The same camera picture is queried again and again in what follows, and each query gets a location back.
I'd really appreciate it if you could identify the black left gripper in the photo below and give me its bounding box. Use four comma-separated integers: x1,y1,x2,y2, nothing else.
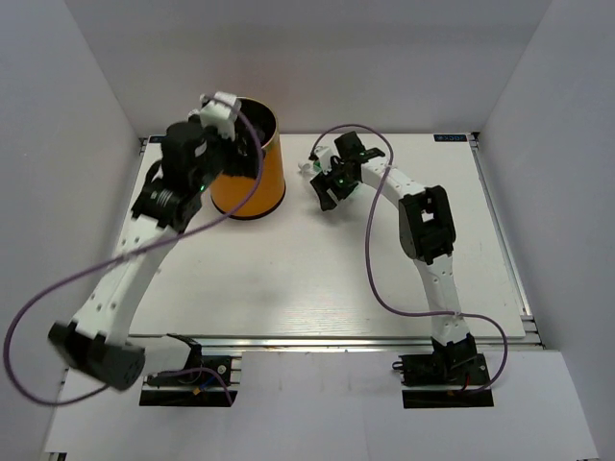
191,114,264,192

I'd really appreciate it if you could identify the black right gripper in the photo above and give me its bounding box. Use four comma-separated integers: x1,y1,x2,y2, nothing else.
312,158,360,210

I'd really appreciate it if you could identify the clear unlabelled plastic bottle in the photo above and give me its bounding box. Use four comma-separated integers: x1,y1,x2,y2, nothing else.
299,162,315,177

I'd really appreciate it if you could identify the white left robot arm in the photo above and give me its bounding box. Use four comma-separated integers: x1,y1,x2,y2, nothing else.
48,117,264,391

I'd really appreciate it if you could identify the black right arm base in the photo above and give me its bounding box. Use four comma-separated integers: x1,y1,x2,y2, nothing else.
391,353,494,409

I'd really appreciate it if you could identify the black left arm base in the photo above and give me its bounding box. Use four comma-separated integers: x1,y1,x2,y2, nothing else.
139,353,241,408

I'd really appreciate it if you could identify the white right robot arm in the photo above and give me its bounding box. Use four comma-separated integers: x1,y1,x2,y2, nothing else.
307,132,478,383

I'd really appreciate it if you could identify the orange cylindrical bin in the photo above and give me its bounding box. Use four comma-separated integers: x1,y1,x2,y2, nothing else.
209,97,286,221

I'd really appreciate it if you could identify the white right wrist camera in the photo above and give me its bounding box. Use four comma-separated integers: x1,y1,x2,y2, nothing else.
308,145,334,174

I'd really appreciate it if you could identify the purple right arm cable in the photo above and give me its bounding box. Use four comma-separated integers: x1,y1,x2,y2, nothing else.
311,124,510,395

